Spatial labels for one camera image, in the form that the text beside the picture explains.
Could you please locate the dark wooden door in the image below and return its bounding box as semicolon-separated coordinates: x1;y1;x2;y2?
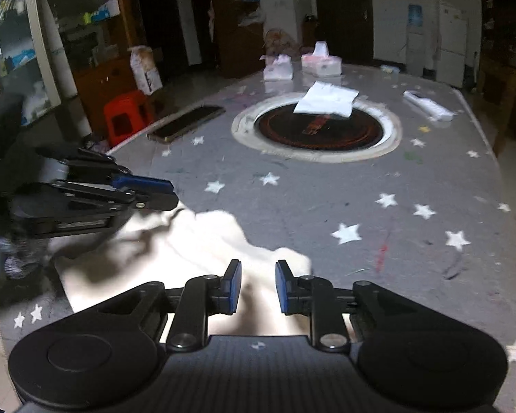
314;0;375;65

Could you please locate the dark smartphone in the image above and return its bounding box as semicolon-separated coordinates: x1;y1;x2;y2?
147;105;226;144

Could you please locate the white water dispenser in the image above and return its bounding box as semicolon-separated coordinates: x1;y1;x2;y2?
405;25;426;77

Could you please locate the wooden arched shelf unit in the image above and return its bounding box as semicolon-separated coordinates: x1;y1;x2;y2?
0;0;267;138

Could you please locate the white remote control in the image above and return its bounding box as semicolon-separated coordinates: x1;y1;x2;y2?
403;90;455;122

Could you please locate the red plastic stool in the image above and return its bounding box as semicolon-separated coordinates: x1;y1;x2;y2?
103;91;155;147

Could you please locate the round black induction cooktop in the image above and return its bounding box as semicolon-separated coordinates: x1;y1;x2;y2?
232;92;402;163

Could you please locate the white folded cloth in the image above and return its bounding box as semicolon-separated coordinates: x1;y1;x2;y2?
293;81;359;118

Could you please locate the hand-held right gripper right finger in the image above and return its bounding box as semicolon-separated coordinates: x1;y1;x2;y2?
275;260;426;352

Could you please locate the brown white paper bag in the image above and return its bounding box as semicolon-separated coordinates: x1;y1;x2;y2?
130;46;163;95

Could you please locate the cream garment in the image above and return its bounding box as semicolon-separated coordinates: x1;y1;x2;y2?
54;209;312;337

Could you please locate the wooden side table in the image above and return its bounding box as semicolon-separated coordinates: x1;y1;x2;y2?
477;58;516;156

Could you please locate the white plastic tissue pack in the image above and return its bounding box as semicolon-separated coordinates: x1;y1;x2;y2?
260;54;294;82

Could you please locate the pink white tissue box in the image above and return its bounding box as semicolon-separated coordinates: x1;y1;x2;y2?
301;42;342;76

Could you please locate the white refrigerator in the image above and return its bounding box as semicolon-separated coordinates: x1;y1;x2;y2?
435;1;467;89

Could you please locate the electric floor fan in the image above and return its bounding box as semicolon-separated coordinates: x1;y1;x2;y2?
264;29;299;56

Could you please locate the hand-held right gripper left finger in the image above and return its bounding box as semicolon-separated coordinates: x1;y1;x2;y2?
86;259;243;352

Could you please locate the grey star-print tablecloth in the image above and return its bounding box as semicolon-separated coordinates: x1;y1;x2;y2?
0;64;516;413

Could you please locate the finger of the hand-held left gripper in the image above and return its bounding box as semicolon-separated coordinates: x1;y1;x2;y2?
35;146;175;195
49;180;180;212

